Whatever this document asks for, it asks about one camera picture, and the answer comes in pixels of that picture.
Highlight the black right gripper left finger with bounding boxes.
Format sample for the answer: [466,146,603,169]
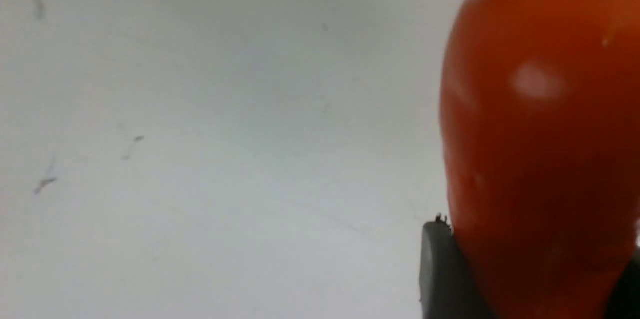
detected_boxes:
[419,213,493,319]

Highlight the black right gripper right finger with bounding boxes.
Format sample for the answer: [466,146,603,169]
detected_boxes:
[605,249,640,319]

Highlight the orange carrot with leaves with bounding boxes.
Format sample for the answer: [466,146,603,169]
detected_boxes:
[439,0,640,319]

